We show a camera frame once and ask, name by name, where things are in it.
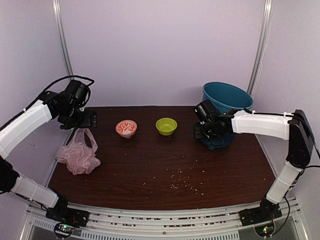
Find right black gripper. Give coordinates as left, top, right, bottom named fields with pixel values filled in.
left=193, top=121, right=219, bottom=139

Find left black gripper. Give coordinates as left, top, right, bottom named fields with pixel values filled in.
left=59, top=104, right=97, bottom=130

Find pink plastic trash bag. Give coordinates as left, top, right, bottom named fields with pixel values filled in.
left=57, top=128, right=101, bottom=176

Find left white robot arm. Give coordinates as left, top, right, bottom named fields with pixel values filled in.
left=0, top=91, right=98, bottom=222

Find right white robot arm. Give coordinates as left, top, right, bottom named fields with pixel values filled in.
left=193, top=105, right=315, bottom=221

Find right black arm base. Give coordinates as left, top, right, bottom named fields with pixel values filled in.
left=238, top=206, right=283, bottom=238

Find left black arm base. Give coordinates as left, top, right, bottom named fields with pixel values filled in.
left=42, top=206, right=90, bottom=239

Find blue plastic trash bin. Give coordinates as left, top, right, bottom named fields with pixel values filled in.
left=201, top=81, right=254, bottom=151

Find green plastic bowl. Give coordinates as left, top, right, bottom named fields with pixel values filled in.
left=155, top=117, right=178, bottom=136

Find red patterned white bowl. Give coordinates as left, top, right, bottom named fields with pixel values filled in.
left=115, top=119, right=138, bottom=139

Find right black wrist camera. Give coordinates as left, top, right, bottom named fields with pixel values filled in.
left=193, top=99, right=221, bottom=124

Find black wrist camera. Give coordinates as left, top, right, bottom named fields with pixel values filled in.
left=64, top=80, right=91, bottom=108
left=193, top=99, right=221, bottom=124

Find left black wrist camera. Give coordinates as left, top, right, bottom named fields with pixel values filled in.
left=64, top=80, right=91, bottom=108

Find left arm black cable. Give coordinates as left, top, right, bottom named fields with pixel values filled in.
left=23, top=74, right=95, bottom=111

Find aluminium front rail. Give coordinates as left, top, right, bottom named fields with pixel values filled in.
left=24, top=197, right=302, bottom=240

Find left aluminium frame post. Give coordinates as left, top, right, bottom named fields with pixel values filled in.
left=52, top=0, right=73, bottom=76

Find aluminium frame post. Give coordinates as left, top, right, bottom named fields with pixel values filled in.
left=247, top=0, right=274, bottom=98
left=52, top=0, right=73, bottom=76

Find right aluminium frame post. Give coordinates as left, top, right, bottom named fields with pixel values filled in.
left=247, top=0, right=274, bottom=98

